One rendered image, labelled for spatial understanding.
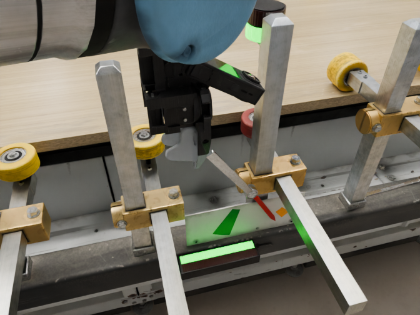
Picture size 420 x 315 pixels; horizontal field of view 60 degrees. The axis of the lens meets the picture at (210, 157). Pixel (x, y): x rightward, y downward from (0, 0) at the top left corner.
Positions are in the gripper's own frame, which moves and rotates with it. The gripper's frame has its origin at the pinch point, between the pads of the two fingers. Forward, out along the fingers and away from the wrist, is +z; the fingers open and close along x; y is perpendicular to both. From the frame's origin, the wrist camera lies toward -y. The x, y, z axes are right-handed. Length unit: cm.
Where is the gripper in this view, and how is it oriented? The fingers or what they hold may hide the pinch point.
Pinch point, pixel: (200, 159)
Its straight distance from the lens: 55.1
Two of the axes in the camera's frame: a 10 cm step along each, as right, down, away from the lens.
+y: -9.7, 1.7, -1.9
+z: 0.0, 7.6, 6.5
